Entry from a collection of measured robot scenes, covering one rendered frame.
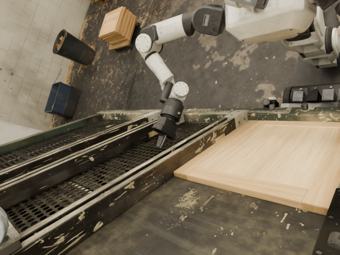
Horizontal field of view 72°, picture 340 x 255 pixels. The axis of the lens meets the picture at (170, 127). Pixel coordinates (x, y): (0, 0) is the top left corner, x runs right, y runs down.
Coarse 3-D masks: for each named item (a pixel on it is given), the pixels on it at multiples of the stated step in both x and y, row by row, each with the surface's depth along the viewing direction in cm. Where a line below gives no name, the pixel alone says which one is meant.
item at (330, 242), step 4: (332, 232) 37; (336, 232) 36; (332, 236) 36; (336, 236) 35; (328, 240) 36; (332, 240) 35; (336, 240) 35; (328, 244) 35; (332, 244) 35; (336, 244) 34; (336, 248) 35
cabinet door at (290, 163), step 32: (256, 128) 102; (288, 128) 95; (320, 128) 88; (192, 160) 82; (224, 160) 78; (256, 160) 74; (288, 160) 70; (320, 160) 66; (256, 192) 58; (288, 192) 55; (320, 192) 52
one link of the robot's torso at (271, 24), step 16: (272, 0) 72; (288, 0) 68; (304, 0) 68; (224, 16) 86; (240, 16) 79; (256, 16) 75; (272, 16) 72; (288, 16) 70; (304, 16) 71; (240, 32) 82; (256, 32) 79; (272, 32) 77; (288, 32) 78
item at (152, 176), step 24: (240, 120) 109; (192, 144) 84; (144, 168) 73; (168, 168) 75; (96, 192) 62; (120, 192) 62; (144, 192) 68; (72, 216) 53; (96, 216) 57; (24, 240) 48; (48, 240) 49; (72, 240) 53
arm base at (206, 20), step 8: (200, 8) 86; (208, 8) 85; (216, 8) 84; (192, 16) 89; (200, 16) 87; (208, 16) 86; (216, 16) 86; (192, 24) 90; (200, 24) 89; (208, 24) 88; (216, 24) 87; (224, 24) 93; (200, 32) 90; (208, 32) 89; (216, 32) 88
